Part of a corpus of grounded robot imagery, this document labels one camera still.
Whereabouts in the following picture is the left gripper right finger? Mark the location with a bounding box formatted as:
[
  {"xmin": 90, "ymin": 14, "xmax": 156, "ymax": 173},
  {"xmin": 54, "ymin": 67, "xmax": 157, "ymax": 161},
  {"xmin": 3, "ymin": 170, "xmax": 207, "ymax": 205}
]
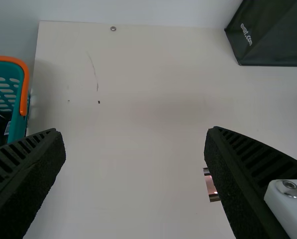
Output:
[{"xmin": 203, "ymin": 126, "xmax": 297, "ymax": 239}]

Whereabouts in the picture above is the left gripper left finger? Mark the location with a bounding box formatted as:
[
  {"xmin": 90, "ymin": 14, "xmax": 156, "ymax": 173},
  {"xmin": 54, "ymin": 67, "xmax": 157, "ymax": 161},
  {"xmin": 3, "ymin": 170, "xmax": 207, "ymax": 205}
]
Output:
[{"xmin": 0, "ymin": 128, "xmax": 66, "ymax": 239}]

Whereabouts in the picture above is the small square scanner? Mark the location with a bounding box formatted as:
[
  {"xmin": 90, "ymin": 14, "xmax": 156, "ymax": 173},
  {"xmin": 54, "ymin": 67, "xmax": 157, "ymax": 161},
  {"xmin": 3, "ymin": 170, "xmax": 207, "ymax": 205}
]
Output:
[{"xmin": 202, "ymin": 167, "xmax": 222, "ymax": 204}]

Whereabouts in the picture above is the teal shopping basket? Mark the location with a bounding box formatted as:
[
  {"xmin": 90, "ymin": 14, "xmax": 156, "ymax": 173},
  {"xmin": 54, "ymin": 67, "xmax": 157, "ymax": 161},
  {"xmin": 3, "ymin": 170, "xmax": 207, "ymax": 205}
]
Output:
[{"xmin": 0, "ymin": 55, "xmax": 31, "ymax": 152}]

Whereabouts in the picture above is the dark grey bag with straps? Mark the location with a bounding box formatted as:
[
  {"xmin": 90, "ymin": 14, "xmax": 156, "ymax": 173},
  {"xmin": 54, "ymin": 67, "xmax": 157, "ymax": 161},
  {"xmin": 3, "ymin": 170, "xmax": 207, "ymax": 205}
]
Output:
[{"xmin": 224, "ymin": 0, "xmax": 297, "ymax": 67}]

